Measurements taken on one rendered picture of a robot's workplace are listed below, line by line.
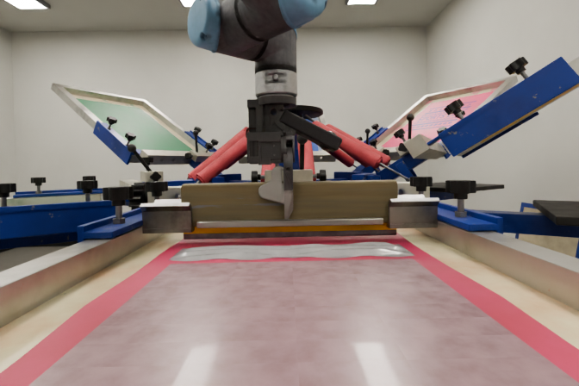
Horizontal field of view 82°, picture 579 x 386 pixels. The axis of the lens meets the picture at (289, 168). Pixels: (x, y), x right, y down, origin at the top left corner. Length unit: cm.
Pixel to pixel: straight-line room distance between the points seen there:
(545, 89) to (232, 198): 74
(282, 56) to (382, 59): 456
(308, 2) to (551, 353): 39
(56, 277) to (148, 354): 19
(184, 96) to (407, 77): 314
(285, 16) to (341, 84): 448
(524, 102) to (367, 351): 78
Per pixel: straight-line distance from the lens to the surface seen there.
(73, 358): 32
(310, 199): 59
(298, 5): 43
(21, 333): 38
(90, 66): 562
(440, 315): 35
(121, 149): 170
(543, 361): 31
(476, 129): 95
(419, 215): 62
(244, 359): 27
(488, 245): 51
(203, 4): 54
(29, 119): 596
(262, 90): 59
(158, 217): 62
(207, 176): 121
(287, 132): 57
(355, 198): 60
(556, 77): 97
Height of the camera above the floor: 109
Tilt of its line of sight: 1 degrees down
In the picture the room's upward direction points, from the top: 1 degrees counter-clockwise
